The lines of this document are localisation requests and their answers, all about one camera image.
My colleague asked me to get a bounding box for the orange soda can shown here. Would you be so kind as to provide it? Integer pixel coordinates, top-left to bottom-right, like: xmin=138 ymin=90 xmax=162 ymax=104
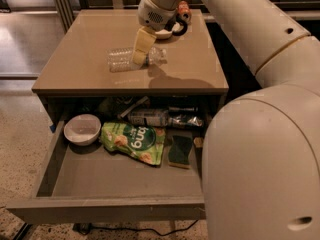
xmin=177 ymin=1 xmax=192 ymax=24

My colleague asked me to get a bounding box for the grey drawer cabinet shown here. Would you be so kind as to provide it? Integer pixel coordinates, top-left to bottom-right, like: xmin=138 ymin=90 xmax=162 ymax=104
xmin=32 ymin=9 xmax=228 ymax=122

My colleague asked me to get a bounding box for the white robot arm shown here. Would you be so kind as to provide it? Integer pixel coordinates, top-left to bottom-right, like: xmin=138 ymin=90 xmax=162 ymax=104
xmin=138 ymin=0 xmax=320 ymax=240

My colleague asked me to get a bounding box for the small beige item in drawer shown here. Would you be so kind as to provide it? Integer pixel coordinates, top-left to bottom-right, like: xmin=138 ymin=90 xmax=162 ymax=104
xmin=193 ymin=137 xmax=203 ymax=148

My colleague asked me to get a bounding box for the clear plastic water bottle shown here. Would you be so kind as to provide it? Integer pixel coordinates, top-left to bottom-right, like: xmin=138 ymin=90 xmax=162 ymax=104
xmin=107 ymin=47 xmax=167 ymax=73

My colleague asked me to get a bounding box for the green yellow sponge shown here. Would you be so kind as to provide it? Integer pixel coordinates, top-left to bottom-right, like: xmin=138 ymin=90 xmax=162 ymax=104
xmin=168 ymin=135 xmax=192 ymax=169

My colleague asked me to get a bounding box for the green snack bag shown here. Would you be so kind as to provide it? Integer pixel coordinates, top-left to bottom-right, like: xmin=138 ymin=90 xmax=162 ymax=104
xmin=100 ymin=122 xmax=166 ymax=166

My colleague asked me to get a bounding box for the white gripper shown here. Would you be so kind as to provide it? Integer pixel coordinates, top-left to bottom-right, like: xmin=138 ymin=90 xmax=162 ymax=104
xmin=132 ymin=0 xmax=176 ymax=66

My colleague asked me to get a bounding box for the white bowl on table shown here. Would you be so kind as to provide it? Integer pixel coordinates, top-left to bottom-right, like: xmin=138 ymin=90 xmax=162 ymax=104
xmin=156 ymin=23 xmax=181 ymax=40

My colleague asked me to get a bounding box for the open grey top drawer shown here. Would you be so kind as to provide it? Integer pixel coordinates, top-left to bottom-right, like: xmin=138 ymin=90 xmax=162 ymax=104
xmin=6 ymin=121 xmax=206 ymax=224

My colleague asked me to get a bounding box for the white labelled bottle in drawer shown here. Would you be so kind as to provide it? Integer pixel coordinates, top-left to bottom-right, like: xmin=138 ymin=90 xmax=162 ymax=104
xmin=128 ymin=108 xmax=168 ymax=127

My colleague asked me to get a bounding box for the black floor cable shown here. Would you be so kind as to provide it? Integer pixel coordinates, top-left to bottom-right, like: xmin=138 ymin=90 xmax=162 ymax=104
xmin=72 ymin=219 xmax=200 ymax=237

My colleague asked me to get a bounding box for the white bowl in drawer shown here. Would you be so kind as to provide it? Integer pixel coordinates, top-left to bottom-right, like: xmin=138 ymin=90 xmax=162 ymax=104
xmin=64 ymin=114 xmax=101 ymax=146

